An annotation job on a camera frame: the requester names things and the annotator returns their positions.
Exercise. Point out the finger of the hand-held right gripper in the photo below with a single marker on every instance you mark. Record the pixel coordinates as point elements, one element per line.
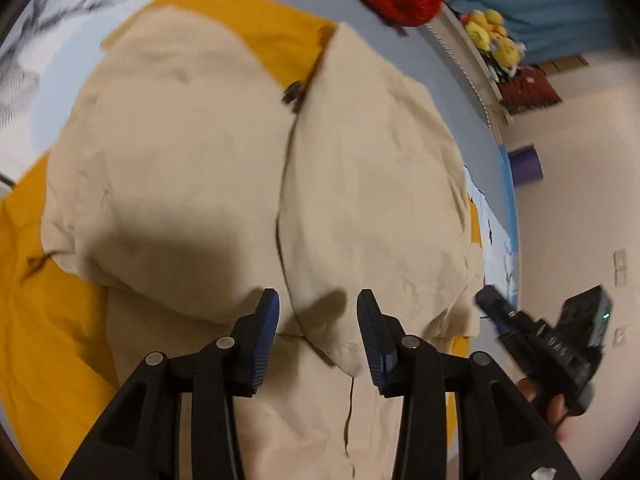
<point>495,310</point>

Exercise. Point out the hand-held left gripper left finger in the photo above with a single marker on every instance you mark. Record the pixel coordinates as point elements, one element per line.
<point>262,340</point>

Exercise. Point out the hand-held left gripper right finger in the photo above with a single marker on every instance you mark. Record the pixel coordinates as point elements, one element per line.
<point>372,345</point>

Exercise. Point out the beige and mustard hooded jacket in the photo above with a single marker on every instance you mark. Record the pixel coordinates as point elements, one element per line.
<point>200,185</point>

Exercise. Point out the person's right hand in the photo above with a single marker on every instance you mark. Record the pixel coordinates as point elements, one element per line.
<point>552,407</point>

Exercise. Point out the dark red cushion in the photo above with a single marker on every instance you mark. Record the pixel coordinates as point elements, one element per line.
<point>540,85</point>

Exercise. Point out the white window sill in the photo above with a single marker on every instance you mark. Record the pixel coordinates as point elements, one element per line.
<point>475,65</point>

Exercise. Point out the yellow plush toy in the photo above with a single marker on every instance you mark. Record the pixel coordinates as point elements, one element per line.
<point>482,25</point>
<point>507,52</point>

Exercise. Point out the blue curtain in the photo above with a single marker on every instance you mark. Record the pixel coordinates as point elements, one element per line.
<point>540,5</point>

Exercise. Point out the white wall socket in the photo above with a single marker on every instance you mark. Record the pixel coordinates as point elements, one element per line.
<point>620,277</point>
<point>621,335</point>
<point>620,258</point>

